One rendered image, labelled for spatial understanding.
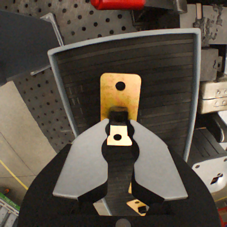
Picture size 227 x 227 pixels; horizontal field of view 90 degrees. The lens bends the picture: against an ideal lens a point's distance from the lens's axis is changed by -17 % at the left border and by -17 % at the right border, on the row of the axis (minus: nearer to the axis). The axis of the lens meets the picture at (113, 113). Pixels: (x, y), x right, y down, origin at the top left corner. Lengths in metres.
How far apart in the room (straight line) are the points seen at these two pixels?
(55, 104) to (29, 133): 1.32
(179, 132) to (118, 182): 0.12
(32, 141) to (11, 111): 0.50
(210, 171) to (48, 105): 0.70
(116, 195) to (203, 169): 0.20
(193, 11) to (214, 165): 0.31
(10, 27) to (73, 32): 0.31
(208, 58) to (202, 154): 0.21
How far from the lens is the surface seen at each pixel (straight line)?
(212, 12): 0.26
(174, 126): 0.17
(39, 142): 2.01
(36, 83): 0.72
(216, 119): 0.35
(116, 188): 0.24
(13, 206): 3.81
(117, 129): 0.15
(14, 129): 2.11
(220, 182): 0.74
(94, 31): 0.60
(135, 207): 0.31
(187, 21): 0.24
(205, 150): 0.36
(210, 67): 0.24
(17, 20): 0.43
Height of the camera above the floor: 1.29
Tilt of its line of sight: 62 degrees down
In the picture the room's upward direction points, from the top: 177 degrees counter-clockwise
